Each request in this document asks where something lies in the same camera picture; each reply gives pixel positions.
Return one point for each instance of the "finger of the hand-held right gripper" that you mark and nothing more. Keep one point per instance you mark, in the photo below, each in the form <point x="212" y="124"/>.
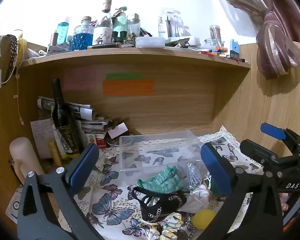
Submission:
<point x="257" y="152"/>
<point x="272" y="131"/>

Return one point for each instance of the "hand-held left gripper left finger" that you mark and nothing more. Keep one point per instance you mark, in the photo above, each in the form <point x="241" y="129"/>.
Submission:
<point x="83" y="165"/>

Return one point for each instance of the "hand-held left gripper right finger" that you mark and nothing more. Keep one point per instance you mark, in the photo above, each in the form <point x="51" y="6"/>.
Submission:
<point x="215" y="170"/>

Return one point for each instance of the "silver mesh scrunchie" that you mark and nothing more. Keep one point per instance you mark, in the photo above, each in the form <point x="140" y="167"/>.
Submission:
<point x="193" y="175"/>

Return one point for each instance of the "white face mask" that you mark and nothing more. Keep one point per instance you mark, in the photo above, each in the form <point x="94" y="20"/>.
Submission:
<point x="198" y="200"/>

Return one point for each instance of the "yellow soft ball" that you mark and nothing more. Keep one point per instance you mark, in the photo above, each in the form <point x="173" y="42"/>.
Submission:
<point x="203" y="218"/>

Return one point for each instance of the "teal knitted cloth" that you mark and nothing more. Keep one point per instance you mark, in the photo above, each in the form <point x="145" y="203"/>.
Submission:
<point x="162" y="181"/>

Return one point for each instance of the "clear plastic container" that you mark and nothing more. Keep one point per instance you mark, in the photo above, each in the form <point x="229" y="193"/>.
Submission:
<point x="165" y="140"/>

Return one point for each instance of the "floral scrunchie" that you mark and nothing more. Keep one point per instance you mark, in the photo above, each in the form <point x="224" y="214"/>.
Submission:
<point x="171" y="226"/>

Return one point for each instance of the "person's right hand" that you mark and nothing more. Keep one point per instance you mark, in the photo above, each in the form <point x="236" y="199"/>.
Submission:
<point x="285" y="201"/>

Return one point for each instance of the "yellow marker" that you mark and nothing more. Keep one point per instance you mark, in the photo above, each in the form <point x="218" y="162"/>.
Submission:
<point x="54" y="152"/>

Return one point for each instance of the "small bowl of trinkets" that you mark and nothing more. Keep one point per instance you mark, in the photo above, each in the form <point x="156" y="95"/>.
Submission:
<point x="113" y="143"/>

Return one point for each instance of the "stack of booklets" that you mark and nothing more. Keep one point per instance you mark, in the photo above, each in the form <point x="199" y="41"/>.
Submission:
<point x="92" y="127"/>

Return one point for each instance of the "dark wine bottle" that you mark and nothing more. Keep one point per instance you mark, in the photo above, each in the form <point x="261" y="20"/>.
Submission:
<point x="65" y="127"/>

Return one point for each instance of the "butterfly print tablecloth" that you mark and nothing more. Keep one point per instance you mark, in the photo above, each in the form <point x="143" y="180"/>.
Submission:
<point x="110" y="205"/>

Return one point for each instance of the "small white card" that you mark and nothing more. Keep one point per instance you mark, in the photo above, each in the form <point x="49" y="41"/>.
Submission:
<point x="117" y="130"/>

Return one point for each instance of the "white handwritten note paper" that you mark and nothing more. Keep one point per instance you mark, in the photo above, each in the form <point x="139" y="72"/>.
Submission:
<point x="41" y="135"/>

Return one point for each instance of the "rolled newspaper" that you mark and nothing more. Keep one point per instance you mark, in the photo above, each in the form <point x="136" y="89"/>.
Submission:
<point x="77" y="108"/>

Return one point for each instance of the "pale pink cylinder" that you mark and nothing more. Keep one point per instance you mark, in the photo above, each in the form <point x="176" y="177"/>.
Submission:
<point x="25" y="155"/>

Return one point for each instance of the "white paper with blue logo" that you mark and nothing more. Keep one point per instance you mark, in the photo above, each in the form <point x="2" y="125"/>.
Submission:
<point x="13" y="206"/>

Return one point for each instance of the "mauve striped curtain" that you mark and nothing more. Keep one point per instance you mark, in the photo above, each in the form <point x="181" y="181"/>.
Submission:
<point x="275" y="47"/>

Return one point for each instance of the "pink sticky note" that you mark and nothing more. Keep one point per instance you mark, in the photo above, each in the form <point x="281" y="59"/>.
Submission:
<point x="79" y="78"/>

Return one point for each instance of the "orange sticky note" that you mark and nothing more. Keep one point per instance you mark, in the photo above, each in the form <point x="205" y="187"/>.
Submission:
<point x="128" y="87"/>

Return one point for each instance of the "green sticky note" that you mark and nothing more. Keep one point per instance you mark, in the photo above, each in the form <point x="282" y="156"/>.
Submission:
<point x="125" y="76"/>

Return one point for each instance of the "glass jar with sticks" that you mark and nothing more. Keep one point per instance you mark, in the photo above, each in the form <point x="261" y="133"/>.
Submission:
<point x="214" y="33"/>

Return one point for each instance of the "white printed packet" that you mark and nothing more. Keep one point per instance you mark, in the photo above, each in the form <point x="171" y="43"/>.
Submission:
<point x="58" y="49"/>

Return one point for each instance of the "brown pen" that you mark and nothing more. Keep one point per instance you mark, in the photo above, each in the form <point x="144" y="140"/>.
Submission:
<point x="102" y="46"/>

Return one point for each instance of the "wooden shelf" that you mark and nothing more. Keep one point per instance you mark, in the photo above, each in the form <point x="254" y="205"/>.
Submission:
<point x="165" y="58"/>

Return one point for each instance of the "glass bottle with blue beads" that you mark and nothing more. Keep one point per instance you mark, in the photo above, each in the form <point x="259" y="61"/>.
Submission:
<point x="82" y="40"/>

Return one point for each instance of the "copper cosmetic tube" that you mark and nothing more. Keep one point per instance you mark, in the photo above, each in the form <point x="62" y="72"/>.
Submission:
<point x="53" y="38"/>

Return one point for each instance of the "yellow ribbon roll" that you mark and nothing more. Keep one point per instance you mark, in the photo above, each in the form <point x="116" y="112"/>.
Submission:
<point x="21" y="50"/>

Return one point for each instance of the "clear bottle with illustrated label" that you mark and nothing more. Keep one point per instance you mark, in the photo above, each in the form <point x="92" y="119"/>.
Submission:
<point x="102" y="33"/>

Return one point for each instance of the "black binoculars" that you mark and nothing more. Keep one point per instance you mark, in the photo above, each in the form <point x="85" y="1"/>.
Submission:
<point x="120" y="36"/>

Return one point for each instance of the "turquoise liquid bottle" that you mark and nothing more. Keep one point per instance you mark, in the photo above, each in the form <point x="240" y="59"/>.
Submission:
<point x="62" y="32"/>

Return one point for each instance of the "black lace band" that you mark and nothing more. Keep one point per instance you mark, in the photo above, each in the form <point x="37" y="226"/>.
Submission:
<point x="13" y="50"/>

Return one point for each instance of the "white lidded plastic box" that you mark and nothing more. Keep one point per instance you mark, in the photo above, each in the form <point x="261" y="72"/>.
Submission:
<point x="150" y="42"/>

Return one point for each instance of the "clear toothbrush pack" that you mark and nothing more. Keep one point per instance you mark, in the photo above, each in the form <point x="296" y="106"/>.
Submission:
<point x="171" y="25"/>

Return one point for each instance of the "mint green pump bottle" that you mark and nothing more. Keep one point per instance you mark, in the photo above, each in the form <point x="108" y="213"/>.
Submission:
<point x="119" y="22"/>

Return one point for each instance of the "clear jar with silver lid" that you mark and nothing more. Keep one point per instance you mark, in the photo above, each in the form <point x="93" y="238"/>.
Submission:
<point x="133" y="26"/>

